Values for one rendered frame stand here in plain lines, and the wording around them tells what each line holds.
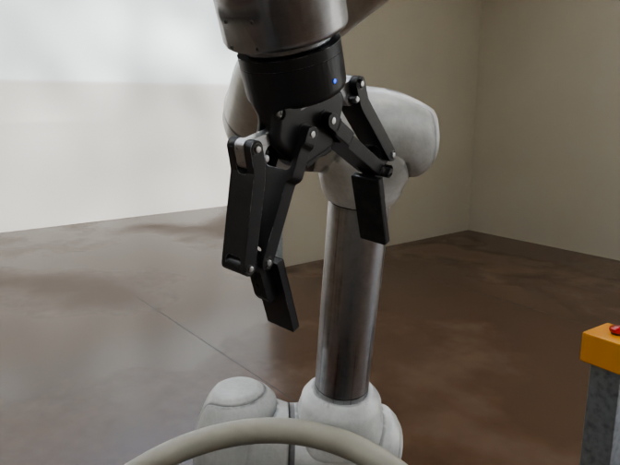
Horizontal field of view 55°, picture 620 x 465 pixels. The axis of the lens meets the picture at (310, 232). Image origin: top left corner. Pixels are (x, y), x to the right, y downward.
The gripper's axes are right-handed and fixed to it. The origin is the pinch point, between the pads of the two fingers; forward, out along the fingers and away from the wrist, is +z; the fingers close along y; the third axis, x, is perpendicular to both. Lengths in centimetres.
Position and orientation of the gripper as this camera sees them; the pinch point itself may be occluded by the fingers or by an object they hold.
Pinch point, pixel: (330, 268)
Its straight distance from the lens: 53.1
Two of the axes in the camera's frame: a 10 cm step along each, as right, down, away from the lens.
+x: 7.6, 2.3, -6.0
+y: -6.3, 5.1, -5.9
